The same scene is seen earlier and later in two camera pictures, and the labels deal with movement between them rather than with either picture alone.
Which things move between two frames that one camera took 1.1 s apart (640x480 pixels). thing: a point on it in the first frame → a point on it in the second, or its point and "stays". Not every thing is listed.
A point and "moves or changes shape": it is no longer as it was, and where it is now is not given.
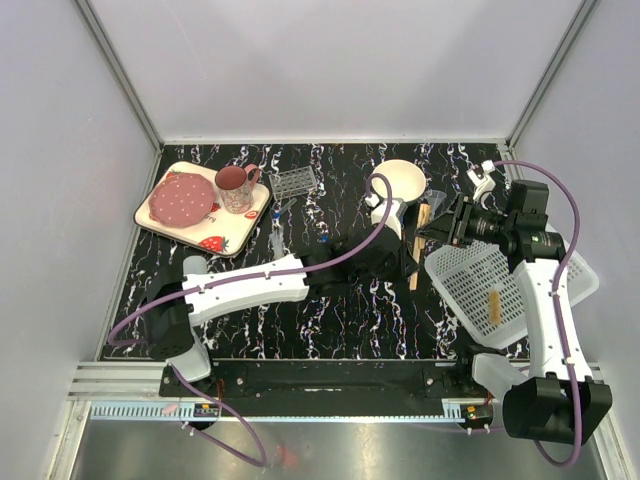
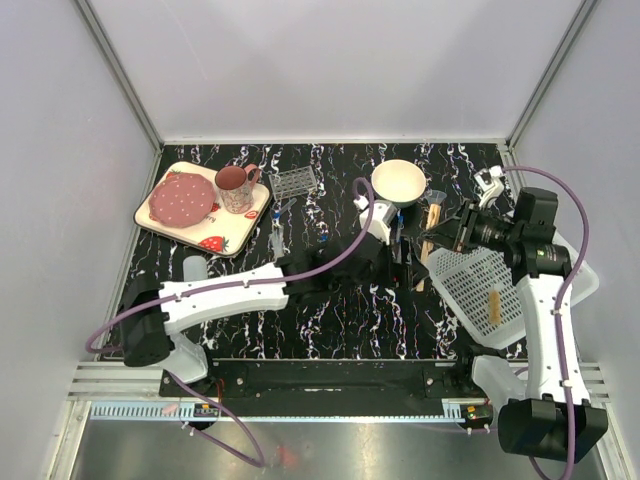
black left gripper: [392, 273] stays
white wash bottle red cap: [194, 264] stays
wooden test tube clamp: [424, 217] moves or changes shape
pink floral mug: [235, 186] stays
